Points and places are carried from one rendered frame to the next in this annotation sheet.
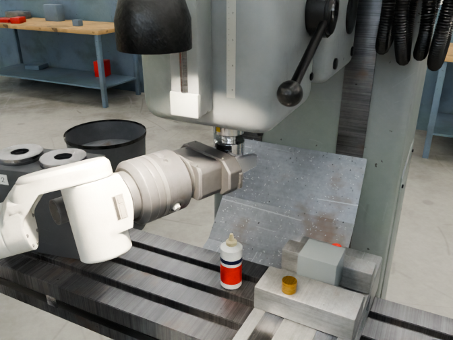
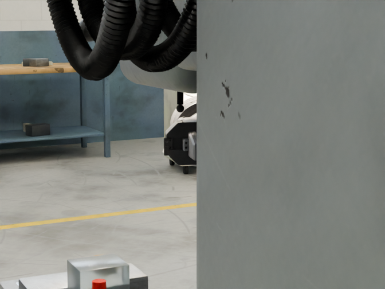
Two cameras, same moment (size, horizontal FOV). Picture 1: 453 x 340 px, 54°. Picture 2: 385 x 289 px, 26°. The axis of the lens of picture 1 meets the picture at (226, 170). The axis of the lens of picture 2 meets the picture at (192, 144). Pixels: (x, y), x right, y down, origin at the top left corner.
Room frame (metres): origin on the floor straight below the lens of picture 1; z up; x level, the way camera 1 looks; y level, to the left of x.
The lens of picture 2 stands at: (1.23, -0.84, 1.40)
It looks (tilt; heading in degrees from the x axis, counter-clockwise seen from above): 9 degrees down; 127
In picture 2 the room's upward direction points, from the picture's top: straight up
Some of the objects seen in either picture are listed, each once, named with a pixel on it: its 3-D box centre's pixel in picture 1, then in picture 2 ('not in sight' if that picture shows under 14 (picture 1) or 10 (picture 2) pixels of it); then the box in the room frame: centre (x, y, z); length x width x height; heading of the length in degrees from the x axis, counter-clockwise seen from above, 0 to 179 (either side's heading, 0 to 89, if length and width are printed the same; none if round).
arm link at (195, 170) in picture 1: (183, 177); (207, 137); (0.58, 0.06, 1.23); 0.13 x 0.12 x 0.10; 43
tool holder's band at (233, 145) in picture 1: (229, 142); not in sight; (0.65, 0.00, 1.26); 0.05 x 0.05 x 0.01
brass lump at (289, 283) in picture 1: (289, 285); not in sight; (0.53, -0.09, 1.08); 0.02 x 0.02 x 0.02
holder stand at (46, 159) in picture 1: (49, 197); not in sight; (0.84, 0.37, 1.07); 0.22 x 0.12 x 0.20; 75
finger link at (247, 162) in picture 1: (243, 165); (191, 148); (0.62, -0.03, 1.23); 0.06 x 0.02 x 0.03; 133
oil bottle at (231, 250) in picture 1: (231, 259); not in sight; (0.68, -0.01, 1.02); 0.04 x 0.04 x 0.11
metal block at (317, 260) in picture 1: (320, 267); (98, 286); (0.58, -0.15, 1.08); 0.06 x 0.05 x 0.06; 62
